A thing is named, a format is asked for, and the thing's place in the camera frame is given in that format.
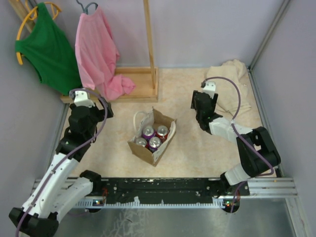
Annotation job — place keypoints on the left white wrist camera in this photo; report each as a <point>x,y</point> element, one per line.
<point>81,98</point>

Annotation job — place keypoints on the brown canvas bag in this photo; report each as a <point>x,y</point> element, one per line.
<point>153,118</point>

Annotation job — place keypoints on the green tank top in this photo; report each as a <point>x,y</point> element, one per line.
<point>48,50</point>

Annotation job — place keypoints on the purple Fanta can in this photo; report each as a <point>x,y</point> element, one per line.
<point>148,132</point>

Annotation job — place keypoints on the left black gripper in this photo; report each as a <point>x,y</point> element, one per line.
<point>100,112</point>

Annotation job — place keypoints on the grey clothes hanger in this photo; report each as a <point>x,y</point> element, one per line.
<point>85,8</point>

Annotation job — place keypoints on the front purple soda can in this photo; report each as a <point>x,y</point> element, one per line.
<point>154,143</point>

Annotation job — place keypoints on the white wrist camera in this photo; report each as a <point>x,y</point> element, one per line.
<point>209,87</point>
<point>81,98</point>

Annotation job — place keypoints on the yellow clothes hanger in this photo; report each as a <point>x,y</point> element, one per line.
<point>31,16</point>

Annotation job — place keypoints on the beige folded cloth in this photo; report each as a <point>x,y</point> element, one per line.
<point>232,94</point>

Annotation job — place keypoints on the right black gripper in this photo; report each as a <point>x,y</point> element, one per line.
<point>214,100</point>

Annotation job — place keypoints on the red Coca-Cola can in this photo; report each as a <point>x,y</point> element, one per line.
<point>162,133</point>

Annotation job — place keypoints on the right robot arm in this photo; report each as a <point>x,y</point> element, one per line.
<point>257,152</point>

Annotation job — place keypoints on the aluminium frame rail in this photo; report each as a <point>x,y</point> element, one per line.
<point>258,187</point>

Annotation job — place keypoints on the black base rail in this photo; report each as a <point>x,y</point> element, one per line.
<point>163,192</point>

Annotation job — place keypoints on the front left silver-top can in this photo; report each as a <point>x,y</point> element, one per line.
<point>141,141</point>

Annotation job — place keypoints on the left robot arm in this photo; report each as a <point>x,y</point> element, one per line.
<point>43,211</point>

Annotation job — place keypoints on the wooden clothes rack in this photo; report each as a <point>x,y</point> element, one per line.
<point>145,78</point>

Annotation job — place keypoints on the pink t-shirt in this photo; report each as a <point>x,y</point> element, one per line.
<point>97,55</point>

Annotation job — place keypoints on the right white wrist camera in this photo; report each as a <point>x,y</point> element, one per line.
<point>209,87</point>

